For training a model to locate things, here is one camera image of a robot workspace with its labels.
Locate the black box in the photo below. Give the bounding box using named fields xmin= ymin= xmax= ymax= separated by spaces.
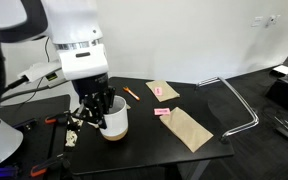
xmin=265 ymin=75 xmax=288 ymax=111

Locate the black side table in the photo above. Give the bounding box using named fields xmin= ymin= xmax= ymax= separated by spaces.
xmin=0 ymin=94 xmax=72 ymax=180

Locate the brown envelope with pink label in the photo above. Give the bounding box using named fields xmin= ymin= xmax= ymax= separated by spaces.
xmin=145 ymin=79 xmax=181 ymax=103

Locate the crumpled white paper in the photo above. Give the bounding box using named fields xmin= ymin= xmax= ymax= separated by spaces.
xmin=64 ymin=118 xmax=85 ymax=148

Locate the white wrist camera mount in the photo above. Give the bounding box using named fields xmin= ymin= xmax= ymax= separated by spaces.
xmin=17 ymin=60 xmax=65 ymax=84

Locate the pink sticky note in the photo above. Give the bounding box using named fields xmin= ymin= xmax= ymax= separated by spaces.
xmin=153 ymin=107 xmax=172 ymax=117

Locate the black bracket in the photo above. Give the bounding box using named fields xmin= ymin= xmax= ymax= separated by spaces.
xmin=13 ymin=117 xmax=38 ymax=132

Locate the black camera cable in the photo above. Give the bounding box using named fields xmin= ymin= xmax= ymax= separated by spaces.
xmin=0 ymin=75 xmax=77 ymax=104

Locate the white flat box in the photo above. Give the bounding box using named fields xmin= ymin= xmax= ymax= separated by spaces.
xmin=271 ymin=64 xmax=288 ymax=78

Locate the blue-lit device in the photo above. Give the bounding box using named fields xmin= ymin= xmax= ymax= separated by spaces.
xmin=0 ymin=159 xmax=20 ymax=180

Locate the white mug with tan base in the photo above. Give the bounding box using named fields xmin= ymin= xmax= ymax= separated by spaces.
xmin=98 ymin=95 xmax=130 ymax=141

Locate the chrome tube chair frame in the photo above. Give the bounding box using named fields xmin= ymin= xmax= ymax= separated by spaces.
xmin=195 ymin=76 xmax=260 ymax=139

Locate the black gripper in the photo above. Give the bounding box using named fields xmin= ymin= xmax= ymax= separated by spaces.
xmin=71 ymin=73 xmax=117 ymax=130

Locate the black hanging cable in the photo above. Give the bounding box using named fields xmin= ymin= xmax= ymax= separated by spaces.
xmin=23 ymin=35 xmax=51 ymax=104

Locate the pink label sticker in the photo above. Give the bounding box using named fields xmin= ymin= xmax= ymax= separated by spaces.
xmin=154 ymin=86 xmax=164 ymax=97

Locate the large brown paper envelope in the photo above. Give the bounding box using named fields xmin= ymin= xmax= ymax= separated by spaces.
xmin=159 ymin=106 xmax=215 ymax=154

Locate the orange-handled black clamp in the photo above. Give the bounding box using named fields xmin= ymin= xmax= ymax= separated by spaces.
xmin=44 ymin=111 xmax=73 ymax=126
xmin=29 ymin=154 xmax=68 ymax=178

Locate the orange pen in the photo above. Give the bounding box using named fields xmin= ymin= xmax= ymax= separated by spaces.
xmin=122 ymin=86 xmax=141 ymax=102

